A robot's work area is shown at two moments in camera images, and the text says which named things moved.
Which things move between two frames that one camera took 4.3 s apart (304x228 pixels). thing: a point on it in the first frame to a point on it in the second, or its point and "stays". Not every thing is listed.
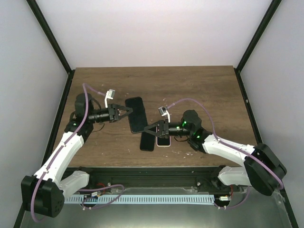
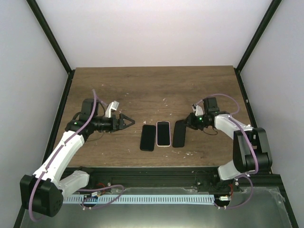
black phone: x=137 y=118 to x=179 y=134
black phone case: x=147 y=142 stays
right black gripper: x=165 y=124 to x=191 y=124
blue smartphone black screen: x=147 y=141 stays
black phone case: x=137 y=118 to x=179 y=135
